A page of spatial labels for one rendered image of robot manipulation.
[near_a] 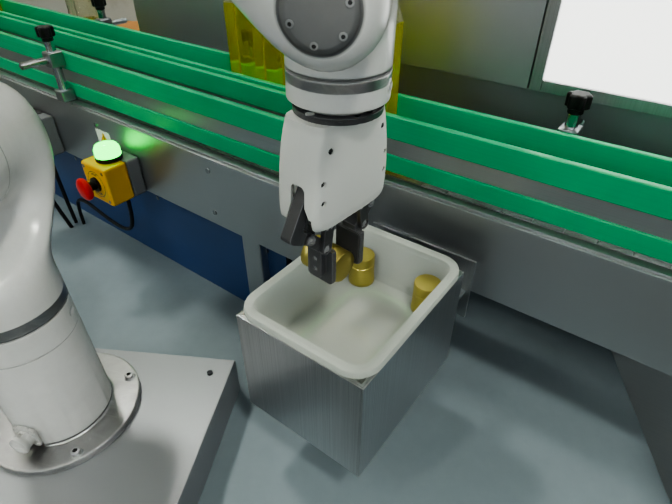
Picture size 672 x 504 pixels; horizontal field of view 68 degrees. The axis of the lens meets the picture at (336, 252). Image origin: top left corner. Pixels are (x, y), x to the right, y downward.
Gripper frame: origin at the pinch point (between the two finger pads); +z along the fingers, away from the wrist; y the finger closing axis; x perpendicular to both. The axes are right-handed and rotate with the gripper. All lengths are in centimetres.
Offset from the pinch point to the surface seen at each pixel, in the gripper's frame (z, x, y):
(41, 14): -2, -112, -22
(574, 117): -6.8, 9.9, -32.5
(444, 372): 33.5, 5.6, -20.7
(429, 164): 0.4, -3.5, -22.9
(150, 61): -3, -57, -17
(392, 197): 5.9, -7.2, -20.4
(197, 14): -6, -70, -37
